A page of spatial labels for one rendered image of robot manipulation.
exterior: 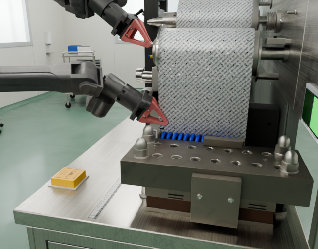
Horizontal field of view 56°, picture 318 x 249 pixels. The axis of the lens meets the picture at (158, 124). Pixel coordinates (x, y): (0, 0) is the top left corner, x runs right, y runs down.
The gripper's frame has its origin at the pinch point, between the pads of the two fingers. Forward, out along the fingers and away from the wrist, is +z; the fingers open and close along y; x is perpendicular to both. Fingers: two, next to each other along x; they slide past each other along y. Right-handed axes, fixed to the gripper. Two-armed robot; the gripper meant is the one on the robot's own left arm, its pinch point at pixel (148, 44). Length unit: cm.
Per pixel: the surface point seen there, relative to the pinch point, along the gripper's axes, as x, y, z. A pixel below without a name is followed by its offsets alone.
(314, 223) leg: -12, -9, 76
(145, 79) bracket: -9.1, -2.0, 4.9
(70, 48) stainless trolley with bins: -194, -416, -189
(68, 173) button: -38.8, 16.3, 6.2
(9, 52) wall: -250, -364, -254
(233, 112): 2.2, 6.4, 29.5
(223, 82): 6.4, 6.6, 22.2
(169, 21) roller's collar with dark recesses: 5.6, -22.2, -2.9
